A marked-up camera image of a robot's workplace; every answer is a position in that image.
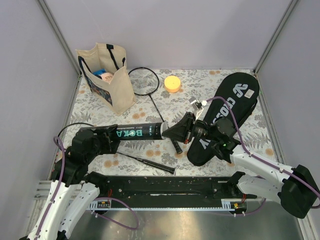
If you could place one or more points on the black racket cover bag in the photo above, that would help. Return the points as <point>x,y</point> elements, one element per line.
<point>240,90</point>

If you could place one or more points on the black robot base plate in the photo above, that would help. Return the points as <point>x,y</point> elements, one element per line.
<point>162,192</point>

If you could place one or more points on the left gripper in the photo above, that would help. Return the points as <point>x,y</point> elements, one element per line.
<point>104,135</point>

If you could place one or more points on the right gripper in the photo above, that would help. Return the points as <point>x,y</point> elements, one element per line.
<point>183,131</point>

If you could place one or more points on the black shuttlecock tube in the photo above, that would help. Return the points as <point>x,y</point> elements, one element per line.
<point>137,132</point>

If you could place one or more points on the blue pink item in bag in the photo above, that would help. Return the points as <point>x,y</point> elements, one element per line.
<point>104,75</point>

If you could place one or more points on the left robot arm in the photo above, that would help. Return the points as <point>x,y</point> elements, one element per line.
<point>72,188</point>

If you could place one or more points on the beige canvas tote bag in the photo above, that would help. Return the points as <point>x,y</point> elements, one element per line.
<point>104,68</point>

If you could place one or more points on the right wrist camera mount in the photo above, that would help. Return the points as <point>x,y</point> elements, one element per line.
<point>197,107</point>

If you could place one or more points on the yellow grip tape roll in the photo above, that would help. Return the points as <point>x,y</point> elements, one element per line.
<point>172,84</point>

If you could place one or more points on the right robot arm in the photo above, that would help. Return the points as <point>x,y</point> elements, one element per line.
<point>294,188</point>

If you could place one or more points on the black badminton racket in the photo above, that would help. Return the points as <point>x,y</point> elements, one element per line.
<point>145,82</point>
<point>150,163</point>

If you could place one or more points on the floral table mat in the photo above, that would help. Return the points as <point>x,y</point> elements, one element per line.
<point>199,83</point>

